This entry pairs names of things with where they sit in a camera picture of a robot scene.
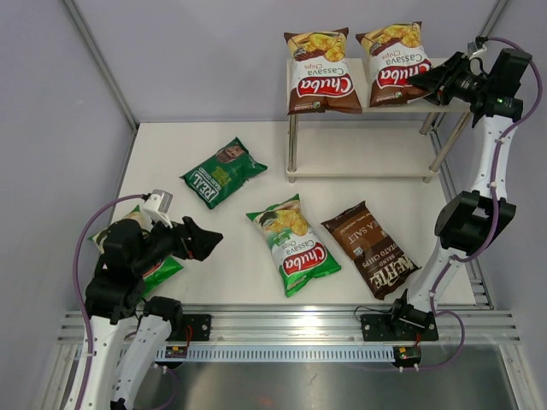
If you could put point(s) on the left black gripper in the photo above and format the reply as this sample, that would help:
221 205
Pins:
199 243

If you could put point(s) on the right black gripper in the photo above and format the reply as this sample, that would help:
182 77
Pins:
438 82

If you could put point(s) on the brown Chuba bag back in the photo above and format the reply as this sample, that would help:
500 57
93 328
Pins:
394 54

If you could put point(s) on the brown chuba bag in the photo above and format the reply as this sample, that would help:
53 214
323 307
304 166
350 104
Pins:
394 54
320 77

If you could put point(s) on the brown Chuba bag front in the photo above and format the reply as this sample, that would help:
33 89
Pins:
320 77

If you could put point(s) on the brown Kettle chips bag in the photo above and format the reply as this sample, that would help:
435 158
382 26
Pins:
383 265

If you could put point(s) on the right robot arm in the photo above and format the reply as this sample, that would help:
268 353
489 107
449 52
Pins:
468 224

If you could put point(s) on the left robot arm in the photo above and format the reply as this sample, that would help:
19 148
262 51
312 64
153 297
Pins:
108 377

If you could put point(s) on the dark green Real chips bag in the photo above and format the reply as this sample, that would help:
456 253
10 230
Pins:
223 173

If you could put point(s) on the white two-tier shelf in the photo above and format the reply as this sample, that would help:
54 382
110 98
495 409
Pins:
411 141

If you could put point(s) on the green Chuba bag centre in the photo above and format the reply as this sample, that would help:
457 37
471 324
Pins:
297 252

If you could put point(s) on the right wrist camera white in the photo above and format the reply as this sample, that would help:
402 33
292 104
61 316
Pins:
476 48

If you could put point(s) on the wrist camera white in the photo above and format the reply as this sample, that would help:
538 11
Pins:
156 207
476 48

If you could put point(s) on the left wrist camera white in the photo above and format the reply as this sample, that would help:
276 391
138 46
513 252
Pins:
156 207

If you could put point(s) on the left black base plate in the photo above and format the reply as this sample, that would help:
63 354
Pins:
191 327

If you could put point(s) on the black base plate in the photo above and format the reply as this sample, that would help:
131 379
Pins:
381 327
191 327

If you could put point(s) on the aluminium mounting rail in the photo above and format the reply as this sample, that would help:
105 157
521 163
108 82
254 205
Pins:
307 334

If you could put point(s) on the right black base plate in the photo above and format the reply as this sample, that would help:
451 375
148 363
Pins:
381 327

